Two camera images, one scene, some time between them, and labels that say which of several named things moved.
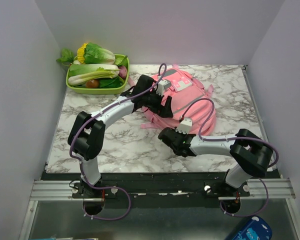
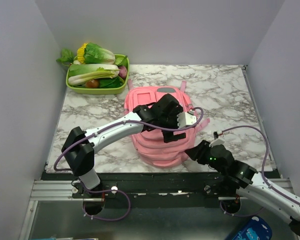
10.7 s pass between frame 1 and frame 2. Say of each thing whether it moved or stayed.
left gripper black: moved
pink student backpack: moved
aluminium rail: stayed
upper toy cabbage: stayed
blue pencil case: stayed
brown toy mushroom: stayed
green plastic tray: stayed
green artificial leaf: stayed
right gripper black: moved
